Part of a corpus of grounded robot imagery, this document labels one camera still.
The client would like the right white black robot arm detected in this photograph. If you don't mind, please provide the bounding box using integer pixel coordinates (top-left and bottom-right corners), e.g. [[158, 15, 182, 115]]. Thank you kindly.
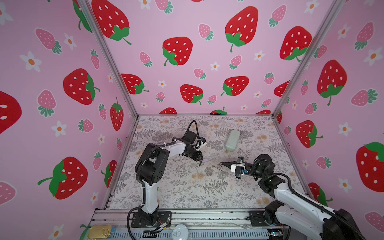
[[221, 154, 364, 240]]

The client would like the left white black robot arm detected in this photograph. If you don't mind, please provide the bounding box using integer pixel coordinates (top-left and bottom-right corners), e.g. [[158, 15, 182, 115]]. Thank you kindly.
[[127, 120, 207, 230]]

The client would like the pale green glasses case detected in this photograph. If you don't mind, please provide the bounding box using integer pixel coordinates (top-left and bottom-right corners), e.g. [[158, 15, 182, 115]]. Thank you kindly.
[[225, 130, 241, 152]]

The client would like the white round device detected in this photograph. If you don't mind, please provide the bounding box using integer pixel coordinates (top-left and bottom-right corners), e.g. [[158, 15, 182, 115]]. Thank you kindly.
[[172, 224, 189, 240]]

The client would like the gold tin can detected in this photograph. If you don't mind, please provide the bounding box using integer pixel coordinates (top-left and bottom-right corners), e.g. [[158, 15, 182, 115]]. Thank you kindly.
[[88, 225, 113, 240]]

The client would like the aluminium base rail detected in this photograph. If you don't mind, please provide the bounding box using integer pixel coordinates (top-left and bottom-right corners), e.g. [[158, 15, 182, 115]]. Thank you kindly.
[[89, 207, 301, 240]]

